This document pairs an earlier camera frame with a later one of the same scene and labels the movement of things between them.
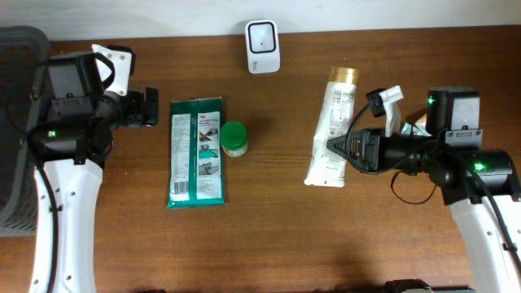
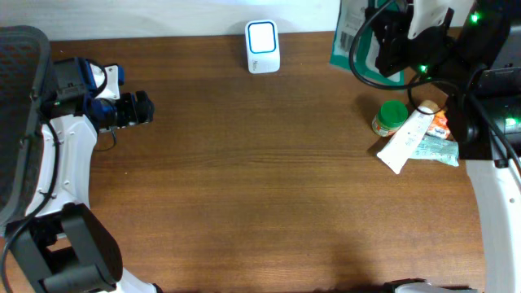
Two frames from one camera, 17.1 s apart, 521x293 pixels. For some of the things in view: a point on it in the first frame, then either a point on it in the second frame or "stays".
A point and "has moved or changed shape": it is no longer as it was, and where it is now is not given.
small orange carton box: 422,122 has moved or changed shape
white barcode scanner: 263,46 stays
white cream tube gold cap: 329,167 has moved or changed shape
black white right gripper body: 385,147 -> 422,50
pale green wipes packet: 416,131 has moved or changed shape
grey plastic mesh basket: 25,54 stays
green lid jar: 234,138 has moved or changed shape
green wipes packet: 196,159 -> 352,14
